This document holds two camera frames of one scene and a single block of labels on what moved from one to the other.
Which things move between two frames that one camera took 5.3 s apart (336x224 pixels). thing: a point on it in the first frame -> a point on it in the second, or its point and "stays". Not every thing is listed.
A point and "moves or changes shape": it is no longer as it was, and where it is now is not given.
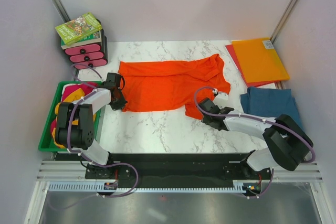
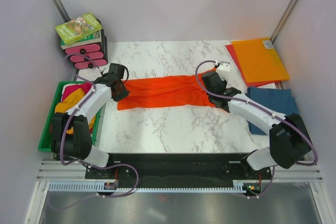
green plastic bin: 46,143 stays
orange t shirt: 171,85 moves or changes shape
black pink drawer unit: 90,56 stays
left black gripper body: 118,104 -> 123,93
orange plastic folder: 259,61 stays
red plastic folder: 230,49 stays
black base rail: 222,167 stays
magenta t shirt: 87,87 stays
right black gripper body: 205,120 -> 210,96
